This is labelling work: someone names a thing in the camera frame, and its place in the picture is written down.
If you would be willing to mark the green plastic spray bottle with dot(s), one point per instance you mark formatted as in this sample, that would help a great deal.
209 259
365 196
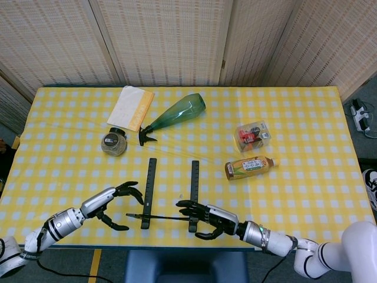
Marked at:
176 112

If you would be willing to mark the yellow floor tape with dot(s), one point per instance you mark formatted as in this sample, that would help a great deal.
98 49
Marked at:
95 265

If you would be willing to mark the white orange booklet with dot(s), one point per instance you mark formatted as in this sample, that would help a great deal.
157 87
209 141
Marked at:
126 109

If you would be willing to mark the white power strip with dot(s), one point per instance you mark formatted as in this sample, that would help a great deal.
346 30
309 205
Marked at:
360 118

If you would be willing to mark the white black sneaker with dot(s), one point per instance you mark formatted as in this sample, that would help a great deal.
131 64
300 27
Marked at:
371 185

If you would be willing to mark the tea bottle with yellow label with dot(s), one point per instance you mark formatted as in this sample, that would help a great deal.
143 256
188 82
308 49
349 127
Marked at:
250 168

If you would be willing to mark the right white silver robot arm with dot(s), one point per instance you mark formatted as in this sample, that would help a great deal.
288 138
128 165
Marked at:
277 240

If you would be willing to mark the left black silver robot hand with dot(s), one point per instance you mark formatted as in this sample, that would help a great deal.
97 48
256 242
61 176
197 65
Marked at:
97 202

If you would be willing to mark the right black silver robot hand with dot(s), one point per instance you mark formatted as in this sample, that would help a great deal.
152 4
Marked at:
224 219

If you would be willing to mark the clear box with red toy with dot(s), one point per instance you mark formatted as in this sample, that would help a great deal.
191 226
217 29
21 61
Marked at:
251 137

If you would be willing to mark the black folding laptop stand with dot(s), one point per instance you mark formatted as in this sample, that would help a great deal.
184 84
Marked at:
151 182

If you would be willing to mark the woven bamboo screen panel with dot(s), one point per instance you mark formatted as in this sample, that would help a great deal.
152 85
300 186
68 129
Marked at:
9 109
332 44
53 44
253 41
165 41

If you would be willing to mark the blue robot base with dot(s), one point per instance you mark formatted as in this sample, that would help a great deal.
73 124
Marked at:
185 265

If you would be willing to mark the clear jar with black lid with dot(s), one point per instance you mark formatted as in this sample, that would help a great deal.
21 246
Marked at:
113 144

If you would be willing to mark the yellow white checkered tablecloth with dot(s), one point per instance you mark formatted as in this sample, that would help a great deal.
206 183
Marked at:
73 132

